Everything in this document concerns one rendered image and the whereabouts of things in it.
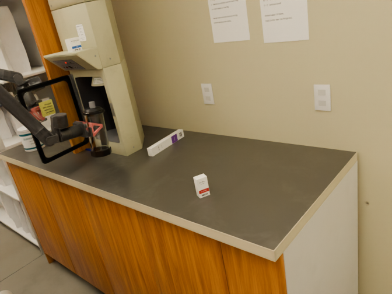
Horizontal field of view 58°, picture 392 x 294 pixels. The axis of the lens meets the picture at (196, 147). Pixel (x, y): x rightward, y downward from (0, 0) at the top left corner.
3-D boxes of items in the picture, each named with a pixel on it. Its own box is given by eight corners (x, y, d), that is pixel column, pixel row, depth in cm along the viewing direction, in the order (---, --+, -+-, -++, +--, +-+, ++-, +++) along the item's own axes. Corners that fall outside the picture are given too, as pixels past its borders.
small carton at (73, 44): (77, 50, 172) (73, 37, 170) (82, 49, 169) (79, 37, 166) (68, 52, 169) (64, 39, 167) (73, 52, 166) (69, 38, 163)
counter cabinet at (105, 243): (117, 217, 315) (88, 122, 281) (358, 317, 181) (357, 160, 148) (48, 262, 270) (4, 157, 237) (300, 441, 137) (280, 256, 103)
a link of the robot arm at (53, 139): (41, 140, 161) (46, 145, 155) (35, 116, 157) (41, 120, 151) (67, 134, 168) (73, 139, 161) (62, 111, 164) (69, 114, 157)
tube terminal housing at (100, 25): (125, 133, 225) (91, 4, 196) (160, 138, 204) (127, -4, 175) (93, 149, 208) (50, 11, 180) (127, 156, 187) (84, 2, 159)
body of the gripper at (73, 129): (75, 121, 171) (61, 125, 166) (87, 123, 165) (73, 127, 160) (78, 134, 173) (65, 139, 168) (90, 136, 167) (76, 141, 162)
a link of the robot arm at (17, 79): (10, 75, 183) (11, 76, 176) (31, 66, 188) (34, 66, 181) (23, 96, 188) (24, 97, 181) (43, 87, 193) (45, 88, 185)
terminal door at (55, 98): (90, 142, 205) (68, 74, 190) (43, 165, 183) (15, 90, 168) (88, 142, 205) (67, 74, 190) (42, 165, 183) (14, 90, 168)
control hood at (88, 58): (68, 69, 191) (62, 51, 187) (103, 68, 170) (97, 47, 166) (49, 75, 183) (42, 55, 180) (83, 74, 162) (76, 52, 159)
